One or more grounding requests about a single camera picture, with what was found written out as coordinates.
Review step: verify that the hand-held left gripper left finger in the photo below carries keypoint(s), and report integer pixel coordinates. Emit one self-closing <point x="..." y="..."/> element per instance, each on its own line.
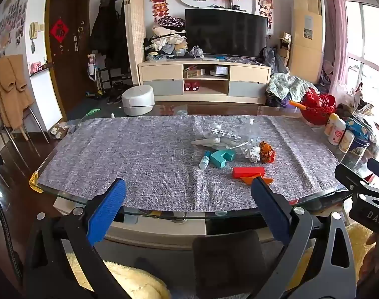
<point x="106" y="213"/>

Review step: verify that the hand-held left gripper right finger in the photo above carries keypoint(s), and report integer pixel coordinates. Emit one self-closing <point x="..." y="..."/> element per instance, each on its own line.
<point x="270" y="208"/>

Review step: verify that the orange block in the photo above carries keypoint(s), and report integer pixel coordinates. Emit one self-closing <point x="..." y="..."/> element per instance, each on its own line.
<point x="250" y="180"/>

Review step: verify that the red block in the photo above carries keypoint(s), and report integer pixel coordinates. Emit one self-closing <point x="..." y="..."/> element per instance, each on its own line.
<point x="248" y="172"/>

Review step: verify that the orange wrapper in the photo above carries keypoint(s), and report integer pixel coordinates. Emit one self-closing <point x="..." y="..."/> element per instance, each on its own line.
<point x="266" y="152"/>

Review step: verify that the white paper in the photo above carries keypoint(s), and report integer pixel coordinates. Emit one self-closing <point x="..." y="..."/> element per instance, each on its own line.
<point x="252" y="154"/>

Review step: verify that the teal block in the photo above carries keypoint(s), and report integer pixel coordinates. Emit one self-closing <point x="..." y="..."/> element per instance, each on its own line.
<point x="222" y="158"/>

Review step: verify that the clear plastic bag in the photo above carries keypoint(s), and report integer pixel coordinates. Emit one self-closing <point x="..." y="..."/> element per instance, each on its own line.
<point x="251" y="132"/>

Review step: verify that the small white teal-cap bottle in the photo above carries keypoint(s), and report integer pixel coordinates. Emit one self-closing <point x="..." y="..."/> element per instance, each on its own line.
<point x="205" y="161"/>

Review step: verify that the blue round tin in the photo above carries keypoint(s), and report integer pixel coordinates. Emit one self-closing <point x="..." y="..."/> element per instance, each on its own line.
<point x="360" y="140"/>

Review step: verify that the white cream jar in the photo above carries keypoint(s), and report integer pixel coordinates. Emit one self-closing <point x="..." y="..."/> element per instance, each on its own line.
<point x="346" y="141"/>

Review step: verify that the white red-label bottle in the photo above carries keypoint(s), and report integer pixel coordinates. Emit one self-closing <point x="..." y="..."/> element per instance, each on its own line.
<point x="337" y="132"/>

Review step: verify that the grey woven table mat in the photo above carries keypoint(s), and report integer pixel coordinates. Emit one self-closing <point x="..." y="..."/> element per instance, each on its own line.
<point x="130" y="162"/>

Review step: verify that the small white orange-label bottle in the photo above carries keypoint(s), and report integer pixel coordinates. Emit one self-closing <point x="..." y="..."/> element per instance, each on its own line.
<point x="331" y="124"/>

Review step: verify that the yellow fluffy cushion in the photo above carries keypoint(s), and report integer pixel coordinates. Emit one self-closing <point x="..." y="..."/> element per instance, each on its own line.
<point x="136" y="282"/>

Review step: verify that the yellow table corner guard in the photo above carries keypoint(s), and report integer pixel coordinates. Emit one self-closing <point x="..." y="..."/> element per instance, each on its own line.
<point x="35" y="183"/>

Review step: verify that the red basket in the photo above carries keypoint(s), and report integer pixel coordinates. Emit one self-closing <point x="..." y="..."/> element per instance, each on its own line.
<point x="318" y="107"/>

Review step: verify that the orange carrot toy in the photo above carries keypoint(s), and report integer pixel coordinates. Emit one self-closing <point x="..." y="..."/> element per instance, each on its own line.
<point x="298" y="104"/>

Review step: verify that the plush slippers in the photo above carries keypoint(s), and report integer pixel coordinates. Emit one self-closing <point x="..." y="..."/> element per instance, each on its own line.
<point x="59" y="130"/>

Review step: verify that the metal chair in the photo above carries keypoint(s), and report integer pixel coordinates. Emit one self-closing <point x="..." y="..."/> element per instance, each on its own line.
<point x="33" y="127"/>

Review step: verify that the patterned light cloth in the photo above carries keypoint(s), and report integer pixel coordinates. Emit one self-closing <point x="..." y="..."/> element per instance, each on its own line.
<point x="289" y="85"/>

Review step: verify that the white round stool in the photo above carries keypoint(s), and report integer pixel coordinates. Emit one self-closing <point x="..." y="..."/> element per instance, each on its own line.
<point x="138" y="99"/>

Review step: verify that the whiteboard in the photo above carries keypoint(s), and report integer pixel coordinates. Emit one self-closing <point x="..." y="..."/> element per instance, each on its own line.
<point x="46" y="99"/>

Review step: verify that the dark brown door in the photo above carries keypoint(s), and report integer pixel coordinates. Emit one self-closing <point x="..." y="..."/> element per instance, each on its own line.
<point x="71" y="78"/>

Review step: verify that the window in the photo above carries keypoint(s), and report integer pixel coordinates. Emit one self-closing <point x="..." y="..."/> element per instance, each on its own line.
<point x="368" y="28"/>

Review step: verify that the pink curtain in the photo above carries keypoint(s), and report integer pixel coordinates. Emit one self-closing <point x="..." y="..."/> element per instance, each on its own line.
<point x="335" y="31"/>

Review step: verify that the beige standing air conditioner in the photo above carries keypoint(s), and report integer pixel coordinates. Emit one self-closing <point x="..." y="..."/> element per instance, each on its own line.
<point x="307" y="37"/>

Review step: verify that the beige television cabinet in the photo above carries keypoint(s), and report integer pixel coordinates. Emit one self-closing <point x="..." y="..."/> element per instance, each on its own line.
<point x="161" y="73"/>

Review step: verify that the dark coats on rack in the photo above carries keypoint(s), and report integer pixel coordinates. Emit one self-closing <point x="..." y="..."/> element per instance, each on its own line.
<point x="110" y="34"/>

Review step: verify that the black television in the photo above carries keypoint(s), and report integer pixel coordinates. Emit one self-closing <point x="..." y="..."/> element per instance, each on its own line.
<point x="226" y="32"/>

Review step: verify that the pile of clothes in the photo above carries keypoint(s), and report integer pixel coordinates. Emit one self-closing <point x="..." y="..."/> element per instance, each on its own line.
<point x="166" y="42"/>

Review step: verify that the beige folding screen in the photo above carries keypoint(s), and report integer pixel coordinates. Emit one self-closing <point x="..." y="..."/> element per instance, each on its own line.
<point x="135" y="34"/>

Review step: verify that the red diamond door ornament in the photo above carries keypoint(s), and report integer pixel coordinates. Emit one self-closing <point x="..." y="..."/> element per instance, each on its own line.
<point x="59" y="31"/>

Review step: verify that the red hanging fish ornament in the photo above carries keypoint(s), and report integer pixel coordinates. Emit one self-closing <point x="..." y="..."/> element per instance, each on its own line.
<point x="159" y="1"/>

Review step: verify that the wall intercom phone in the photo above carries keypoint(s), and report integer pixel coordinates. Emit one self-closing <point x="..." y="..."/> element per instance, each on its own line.
<point x="33" y="32"/>

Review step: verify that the hanging cartoon wall ornament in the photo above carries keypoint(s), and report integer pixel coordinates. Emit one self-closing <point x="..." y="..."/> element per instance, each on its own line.
<point x="264" y="4"/>

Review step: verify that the wall photo collage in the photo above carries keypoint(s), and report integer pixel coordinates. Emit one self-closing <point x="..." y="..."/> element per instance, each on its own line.
<point x="7" y="25"/>

